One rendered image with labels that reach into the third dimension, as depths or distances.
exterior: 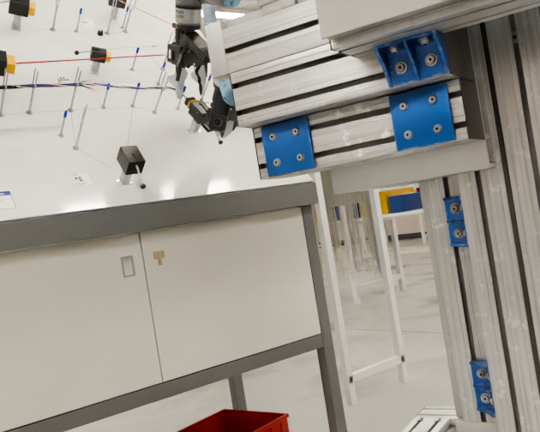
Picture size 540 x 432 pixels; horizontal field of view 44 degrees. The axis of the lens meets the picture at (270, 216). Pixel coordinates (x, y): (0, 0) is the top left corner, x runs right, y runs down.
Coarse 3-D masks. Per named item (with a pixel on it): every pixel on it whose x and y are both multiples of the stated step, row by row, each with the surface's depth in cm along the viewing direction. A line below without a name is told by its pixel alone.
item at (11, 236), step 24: (240, 192) 189; (264, 192) 194; (288, 192) 199; (312, 192) 204; (72, 216) 160; (96, 216) 163; (120, 216) 167; (144, 216) 171; (168, 216) 175; (192, 216) 179; (216, 216) 183; (0, 240) 149; (24, 240) 152; (48, 240) 156; (72, 240) 159
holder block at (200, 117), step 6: (192, 102) 196; (198, 102) 197; (204, 102) 198; (192, 108) 196; (198, 108) 195; (204, 108) 196; (192, 114) 197; (198, 114) 195; (204, 114) 194; (198, 120) 196; (204, 120) 196
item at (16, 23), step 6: (12, 0) 198; (18, 0) 200; (24, 0) 201; (12, 6) 198; (18, 6) 199; (24, 6) 199; (12, 12) 200; (18, 12) 200; (24, 12) 200; (18, 18) 203; (12, 24) 205; (18, 24) 204; (18, 30) 204
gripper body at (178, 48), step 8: (176, 24) 190; (200, 24) 191; (176, 32) 193; (184, 32) 191; (176, 40) 194; (168, 48) 194; (176, 48) 192; (184, 48) 190; (168, 56) 196; (176, 56) 194; (184, 56) 190; (192, 56) 192; (192, 64) 193
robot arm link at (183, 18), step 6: (180, 12) 187; (186, 12) 186; (192, 12) 186; (198, 12) 188; (180, 18) 187; (186, 18) 187; (192, 18) 187; (198, 18) 188; (180, 24) 189; (186, 24) 188; (192, 24) 188; (198, 24) 190
